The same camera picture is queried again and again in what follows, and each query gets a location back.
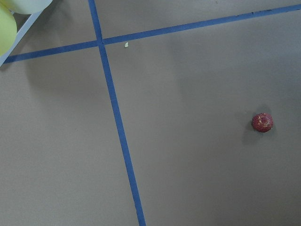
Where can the red strawberry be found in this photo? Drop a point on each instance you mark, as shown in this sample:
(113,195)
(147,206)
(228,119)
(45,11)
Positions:
(262,122)

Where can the white wire cup rack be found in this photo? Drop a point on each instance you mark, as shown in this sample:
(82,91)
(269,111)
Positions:
(26,25)

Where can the yellow plastic cup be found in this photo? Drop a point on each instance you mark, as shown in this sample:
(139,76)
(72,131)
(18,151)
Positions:
(8,29)

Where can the white plastic cup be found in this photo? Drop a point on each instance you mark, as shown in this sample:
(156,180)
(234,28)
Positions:
(26,7)

